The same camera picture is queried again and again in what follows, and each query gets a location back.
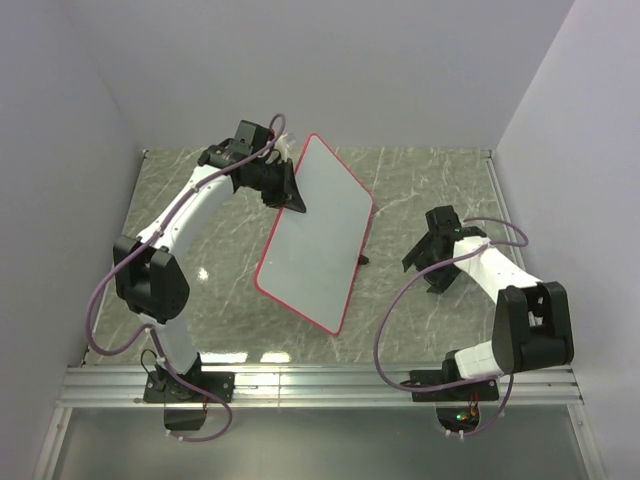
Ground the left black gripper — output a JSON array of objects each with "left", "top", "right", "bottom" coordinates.
[{"left": 243, "top": 157, "right": 305, "bottom": 213}]

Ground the red framed whiteboard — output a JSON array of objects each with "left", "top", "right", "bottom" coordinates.
[{"left": 254, "top": 133, "right": 374, "bottom": 336}]

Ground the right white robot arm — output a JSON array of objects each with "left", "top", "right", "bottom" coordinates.
[{"left": 402, "top": 226, "right": 575, "bottom": 400}]

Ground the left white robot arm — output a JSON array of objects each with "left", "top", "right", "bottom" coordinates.
[{"left": 113, "top": 138, "right": 306, "bottom": 402}]

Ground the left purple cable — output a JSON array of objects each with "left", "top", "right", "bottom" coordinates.
[{"left": 87, "top": 114, "right": 287, "bottom": 442}]

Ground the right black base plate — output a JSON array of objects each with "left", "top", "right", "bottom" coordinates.
[{"left": 399, "top": 368, "right": 501, "bottom": 403}]

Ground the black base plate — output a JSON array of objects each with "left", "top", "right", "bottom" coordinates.
[
  {"left": 399, "top": 368, "right": 501, "bottom": 403},
  {"left": 142, "top": 369, "right": 235, "bottom": 404}
]

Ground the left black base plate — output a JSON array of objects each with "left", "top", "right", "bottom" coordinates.
[{"left": 142, "top": 369, "right": 235, "bottom": 404}]

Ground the aluminium mounting rail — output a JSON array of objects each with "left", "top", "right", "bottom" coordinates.
[{"left": 56, "top": 364, "right": 583, "bottom": 409}]

